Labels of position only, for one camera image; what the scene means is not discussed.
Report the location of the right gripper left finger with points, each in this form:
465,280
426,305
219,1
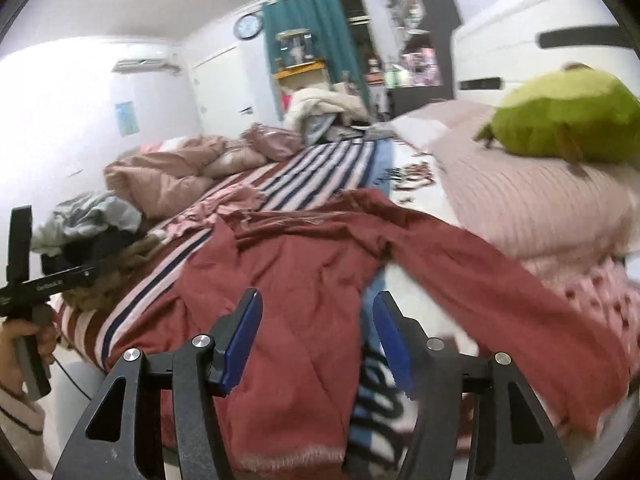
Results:
119,437

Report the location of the dark red garment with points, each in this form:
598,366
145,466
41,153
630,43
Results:
295,399

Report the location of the grey clothes pile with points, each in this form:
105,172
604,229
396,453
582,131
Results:
93,227

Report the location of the person's left hand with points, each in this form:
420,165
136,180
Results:
13,334

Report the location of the striped fleece blanket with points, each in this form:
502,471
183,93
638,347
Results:
383,416

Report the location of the brown pink duvet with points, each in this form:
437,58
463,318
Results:
161,184

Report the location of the light pink garment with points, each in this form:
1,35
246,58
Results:
204,213

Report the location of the pink ribbed pillow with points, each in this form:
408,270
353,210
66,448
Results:
530,208

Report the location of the white air conditioner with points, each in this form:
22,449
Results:
146,65

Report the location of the white door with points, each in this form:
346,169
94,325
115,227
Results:
233,89

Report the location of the mauve satin bag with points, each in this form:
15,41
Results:
276,144

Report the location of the green plush toy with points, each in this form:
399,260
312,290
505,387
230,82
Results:
578,114

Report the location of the cream blanket pile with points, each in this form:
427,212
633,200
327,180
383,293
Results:
313,111

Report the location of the yellow wooden cabinet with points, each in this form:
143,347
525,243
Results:
306,75

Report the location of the teal curtain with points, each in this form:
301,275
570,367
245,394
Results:
331,38

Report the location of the dark shelving unit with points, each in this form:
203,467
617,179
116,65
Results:
426,27

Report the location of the white bed headboard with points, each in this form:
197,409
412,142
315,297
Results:
513,41

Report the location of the blue wall poster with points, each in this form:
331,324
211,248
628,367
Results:
126,118

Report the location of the round wall clock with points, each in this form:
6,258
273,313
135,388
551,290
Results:
248,26

